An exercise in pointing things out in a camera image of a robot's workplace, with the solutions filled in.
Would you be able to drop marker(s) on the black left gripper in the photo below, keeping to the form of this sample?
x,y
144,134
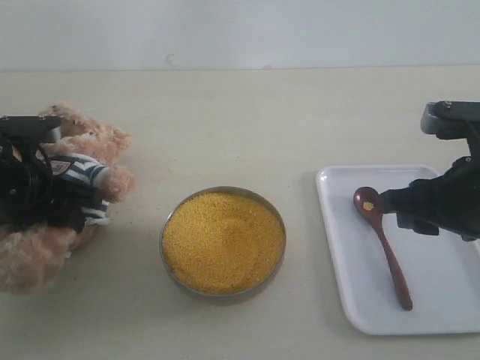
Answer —
x,y
32,194

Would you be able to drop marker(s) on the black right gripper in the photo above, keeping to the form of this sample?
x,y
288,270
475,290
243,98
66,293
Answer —
x,y
449,201

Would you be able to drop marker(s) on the dark red wooden spoon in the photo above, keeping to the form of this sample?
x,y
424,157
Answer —
x,y
367,203

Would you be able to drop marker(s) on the tan teddy bear striped sweater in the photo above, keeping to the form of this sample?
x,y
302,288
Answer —
x,y
87,154

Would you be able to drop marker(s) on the white rectangular plastic tray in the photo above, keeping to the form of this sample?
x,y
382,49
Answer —
x,y
442,272

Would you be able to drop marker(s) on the yellow millet grain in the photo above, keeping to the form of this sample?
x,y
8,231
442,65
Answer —
x,y
221,243

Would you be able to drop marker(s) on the metal bowl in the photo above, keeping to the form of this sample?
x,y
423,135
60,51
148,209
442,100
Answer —
x,y
221,290

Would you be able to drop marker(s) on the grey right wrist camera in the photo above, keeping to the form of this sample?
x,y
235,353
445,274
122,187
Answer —
x,y
451,119

